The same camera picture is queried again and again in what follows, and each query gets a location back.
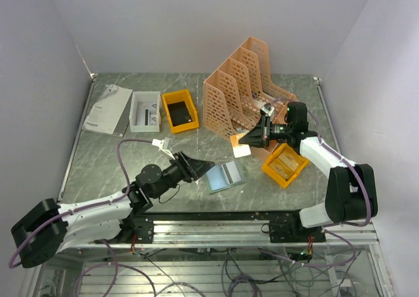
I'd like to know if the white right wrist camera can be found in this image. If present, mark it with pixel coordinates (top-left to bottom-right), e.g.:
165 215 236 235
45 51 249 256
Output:
260 103 275 118

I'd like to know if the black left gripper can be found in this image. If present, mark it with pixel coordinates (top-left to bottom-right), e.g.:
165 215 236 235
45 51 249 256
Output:
151 149 214 198

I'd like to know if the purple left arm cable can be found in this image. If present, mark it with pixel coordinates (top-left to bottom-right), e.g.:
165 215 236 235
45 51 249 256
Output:
8 139 164 269

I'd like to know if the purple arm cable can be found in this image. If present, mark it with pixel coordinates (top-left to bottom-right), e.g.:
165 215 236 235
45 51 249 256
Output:
8 139 164 269
258 97 374 268

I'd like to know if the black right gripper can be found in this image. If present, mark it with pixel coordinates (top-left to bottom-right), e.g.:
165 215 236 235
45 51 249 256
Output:
239 114 293 149

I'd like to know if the white plastic box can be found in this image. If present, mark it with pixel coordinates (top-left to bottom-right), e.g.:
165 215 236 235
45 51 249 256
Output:
129 91 161 133

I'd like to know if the orange credit card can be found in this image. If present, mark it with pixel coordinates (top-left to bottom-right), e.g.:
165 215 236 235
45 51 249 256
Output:
230 133 251 158

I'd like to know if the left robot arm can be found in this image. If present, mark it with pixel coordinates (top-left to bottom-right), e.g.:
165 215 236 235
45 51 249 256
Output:
9 152 215 268

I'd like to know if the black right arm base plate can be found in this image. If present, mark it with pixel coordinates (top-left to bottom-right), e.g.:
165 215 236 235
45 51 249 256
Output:
261 210 326 243

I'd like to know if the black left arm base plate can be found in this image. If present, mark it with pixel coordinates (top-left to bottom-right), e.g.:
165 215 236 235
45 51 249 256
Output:
93 215 155 244

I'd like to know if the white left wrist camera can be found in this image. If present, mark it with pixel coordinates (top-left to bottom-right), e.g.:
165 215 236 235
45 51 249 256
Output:
152 137 175 160

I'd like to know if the yellow bin with black item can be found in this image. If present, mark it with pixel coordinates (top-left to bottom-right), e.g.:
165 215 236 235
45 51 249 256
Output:
162 89 200 134

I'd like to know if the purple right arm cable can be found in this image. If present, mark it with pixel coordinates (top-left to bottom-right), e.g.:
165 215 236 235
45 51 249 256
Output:
258 97 374 268

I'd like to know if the white paper booklet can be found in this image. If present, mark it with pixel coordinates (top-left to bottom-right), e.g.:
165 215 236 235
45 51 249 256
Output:
82 84 133 137

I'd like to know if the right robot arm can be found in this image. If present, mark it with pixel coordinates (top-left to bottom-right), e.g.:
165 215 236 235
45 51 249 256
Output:
238 101 378 242

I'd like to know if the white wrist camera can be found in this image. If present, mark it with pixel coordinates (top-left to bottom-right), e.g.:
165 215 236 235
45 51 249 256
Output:
152 137 175 160
260 103 275 118

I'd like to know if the yellow bin with boxes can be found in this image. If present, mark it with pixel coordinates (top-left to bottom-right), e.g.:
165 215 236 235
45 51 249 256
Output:
261 143 310 188

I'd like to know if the silver magnetic stripe card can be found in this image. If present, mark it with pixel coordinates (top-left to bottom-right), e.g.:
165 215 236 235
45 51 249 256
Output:
222 162 244 184

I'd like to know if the green card holder wallet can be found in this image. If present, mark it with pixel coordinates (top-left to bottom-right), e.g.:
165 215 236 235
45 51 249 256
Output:
204 161 247 194

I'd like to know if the peach plastic file organizer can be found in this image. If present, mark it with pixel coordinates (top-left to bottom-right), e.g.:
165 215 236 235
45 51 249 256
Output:
203 37 297 141

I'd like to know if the aluminium frame rail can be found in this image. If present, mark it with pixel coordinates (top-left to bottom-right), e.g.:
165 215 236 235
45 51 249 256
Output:
35 218 380 249

